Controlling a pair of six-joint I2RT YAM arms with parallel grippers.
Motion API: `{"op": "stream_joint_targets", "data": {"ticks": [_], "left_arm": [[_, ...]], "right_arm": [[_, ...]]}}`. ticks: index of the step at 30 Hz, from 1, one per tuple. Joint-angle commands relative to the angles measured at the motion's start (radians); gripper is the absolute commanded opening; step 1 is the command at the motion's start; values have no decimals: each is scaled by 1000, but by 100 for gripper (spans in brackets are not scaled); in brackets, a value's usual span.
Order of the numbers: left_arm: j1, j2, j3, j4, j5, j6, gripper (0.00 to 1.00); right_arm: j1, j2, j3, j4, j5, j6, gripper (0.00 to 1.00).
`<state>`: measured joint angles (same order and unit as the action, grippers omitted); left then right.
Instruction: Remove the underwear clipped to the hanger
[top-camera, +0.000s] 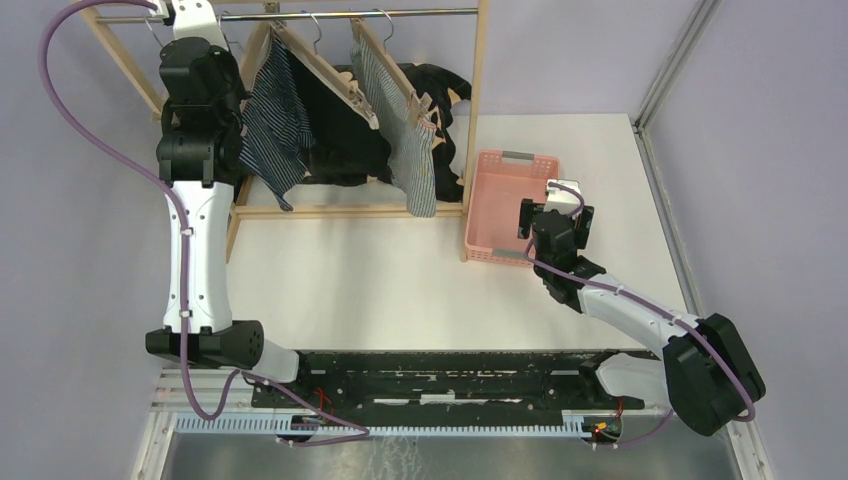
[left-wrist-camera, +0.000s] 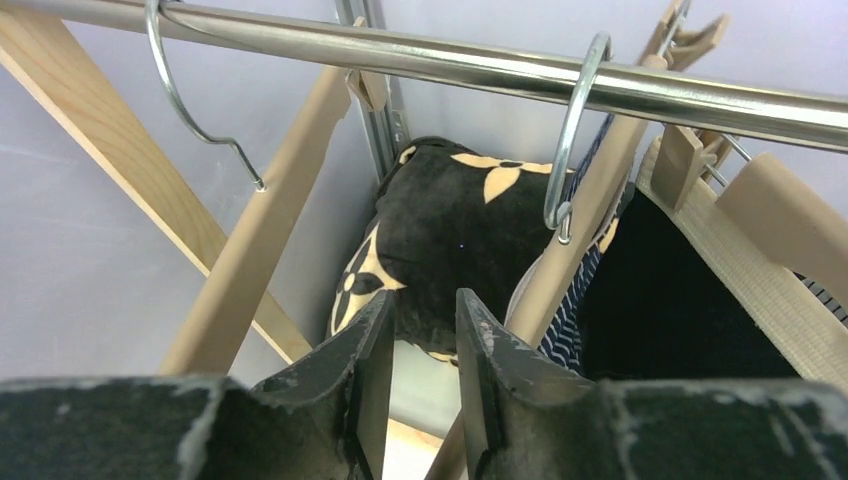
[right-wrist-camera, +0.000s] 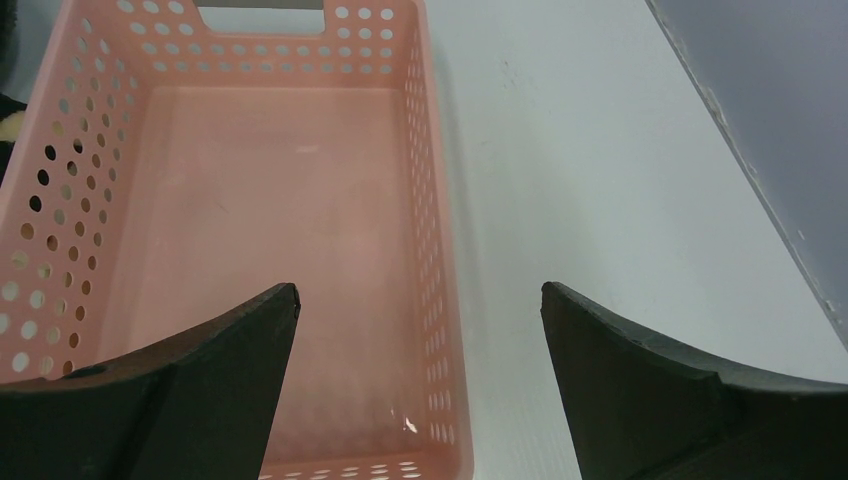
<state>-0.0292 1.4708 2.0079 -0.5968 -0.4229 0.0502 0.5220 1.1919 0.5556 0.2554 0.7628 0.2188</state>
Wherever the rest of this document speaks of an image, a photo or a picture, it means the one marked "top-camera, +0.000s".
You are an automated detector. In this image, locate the purple cable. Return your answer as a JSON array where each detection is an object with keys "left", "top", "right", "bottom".
[
  {"left": 38, "top": 0, "right": 241, "bottom": 422},
  {"left": 523, "top": 183, "right": 757, "bottom": 452}
]

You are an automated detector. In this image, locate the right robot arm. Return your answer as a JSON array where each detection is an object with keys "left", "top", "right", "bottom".
[{"left": 517, "top": 199, "right": 766, "bottom": 436}]

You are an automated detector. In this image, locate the aluminium corner post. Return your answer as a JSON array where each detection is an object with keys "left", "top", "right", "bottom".
[{"left": 632, "top": 0, "right": 722, "bottom": 132}]

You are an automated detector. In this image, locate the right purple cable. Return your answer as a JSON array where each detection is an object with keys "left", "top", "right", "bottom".
[{"left": 523, "top": 183, "right": 757, "bottom": 452}]

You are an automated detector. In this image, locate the black floral blanket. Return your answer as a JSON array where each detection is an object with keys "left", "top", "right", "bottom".
[{"left": 291, "top": 62, "right": 473, "bottom": 204}]

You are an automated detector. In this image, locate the wooden clip hanger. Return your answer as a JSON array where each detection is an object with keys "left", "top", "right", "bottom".
[
  {"left": 350, "top": 9, "right": 435, "bottom": 130},
  {"left": 217, "top": 11, "right": 271, "bottom": 91},
  {"left": 271, "top": 11, "right": 380, "bottom": 130}
]

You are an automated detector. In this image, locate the grey striped underwear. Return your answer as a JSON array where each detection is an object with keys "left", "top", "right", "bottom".
[{"left": 350, "top": 39, "right": 437, "bottom": 218}]

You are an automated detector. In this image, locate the pink plastic basket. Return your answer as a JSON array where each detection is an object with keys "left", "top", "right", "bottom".
[{"left": 464, "top": 150, "right": 560, "bottom": 267}]

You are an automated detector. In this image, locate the wooden clothes rack frame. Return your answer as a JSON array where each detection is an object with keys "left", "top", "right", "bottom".
[{"left": 71, "top": 1, "right": 489, "bottom": 258}]

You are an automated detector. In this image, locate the white cable duct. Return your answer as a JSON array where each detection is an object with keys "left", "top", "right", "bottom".
[{"left": 173, "top": 413, "right": 593, "bottom": 440}]

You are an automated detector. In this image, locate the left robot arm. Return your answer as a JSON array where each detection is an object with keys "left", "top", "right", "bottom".
[{"left": 145, "top": 37, "right": 315, "bottom": 407}]

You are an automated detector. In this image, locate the black underwear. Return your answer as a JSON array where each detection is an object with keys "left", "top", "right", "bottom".
[{"left": 288, "top": 54, "right": 392, "bottom": 187}]

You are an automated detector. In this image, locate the navy striped underwear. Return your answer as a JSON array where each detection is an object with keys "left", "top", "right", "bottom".
[{"left": 239, "top": 38, "right": 314, "bottom": 211}]

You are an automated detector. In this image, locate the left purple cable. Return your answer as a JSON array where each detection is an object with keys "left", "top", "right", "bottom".
[{"left": 38, "top": 0, "right": 241, "bottom": 422}]

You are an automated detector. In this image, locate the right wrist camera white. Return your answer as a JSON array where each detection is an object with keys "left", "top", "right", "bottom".
[{"left": 543, "top": 179, "right": 585, "bottom": 217}]

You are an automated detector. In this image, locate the metal hanging rod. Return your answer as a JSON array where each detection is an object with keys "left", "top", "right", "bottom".
[{"left": 96, "top": 7, "right": 480, "bottom": 26}]

